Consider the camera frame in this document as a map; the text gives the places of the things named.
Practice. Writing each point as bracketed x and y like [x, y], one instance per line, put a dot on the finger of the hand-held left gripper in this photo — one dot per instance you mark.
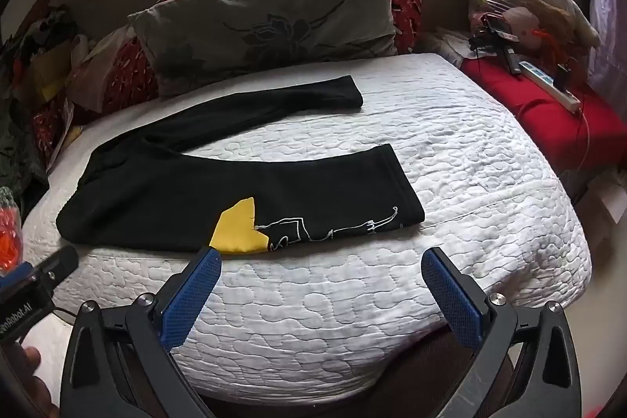
[59, 265]

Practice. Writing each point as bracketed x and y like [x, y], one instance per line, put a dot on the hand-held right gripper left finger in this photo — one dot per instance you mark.
[192, 295]

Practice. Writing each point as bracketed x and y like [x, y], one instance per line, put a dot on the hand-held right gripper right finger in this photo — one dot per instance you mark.
[453, 300]

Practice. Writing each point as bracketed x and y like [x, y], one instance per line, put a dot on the black pants with yellow patch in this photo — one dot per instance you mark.
[147, 202]

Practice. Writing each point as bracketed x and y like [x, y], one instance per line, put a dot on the person's left hand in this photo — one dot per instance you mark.
[29, 358]

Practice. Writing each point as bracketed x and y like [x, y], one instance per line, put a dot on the orange plastic bag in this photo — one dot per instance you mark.
[9, 232]

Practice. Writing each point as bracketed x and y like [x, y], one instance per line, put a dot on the white quilted mattress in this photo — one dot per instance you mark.
[343, 300]

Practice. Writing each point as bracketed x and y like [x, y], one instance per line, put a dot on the white plastic bag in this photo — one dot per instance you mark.
[98, 70]

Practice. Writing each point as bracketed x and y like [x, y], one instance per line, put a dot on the red cloth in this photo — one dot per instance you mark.
[539, 114]

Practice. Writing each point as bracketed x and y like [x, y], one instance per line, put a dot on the pile of clothes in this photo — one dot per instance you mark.
[39, 50]

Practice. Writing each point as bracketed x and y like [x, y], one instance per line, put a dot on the white power strip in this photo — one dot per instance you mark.
[548, 85]

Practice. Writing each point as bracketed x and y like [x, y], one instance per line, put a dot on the black device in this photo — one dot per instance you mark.
[497, 33]

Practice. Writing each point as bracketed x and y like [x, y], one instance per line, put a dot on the grey floral pillow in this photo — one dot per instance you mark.
[269, 6]

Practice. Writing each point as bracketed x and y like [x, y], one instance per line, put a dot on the purple curtain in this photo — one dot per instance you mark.
[610, 31]

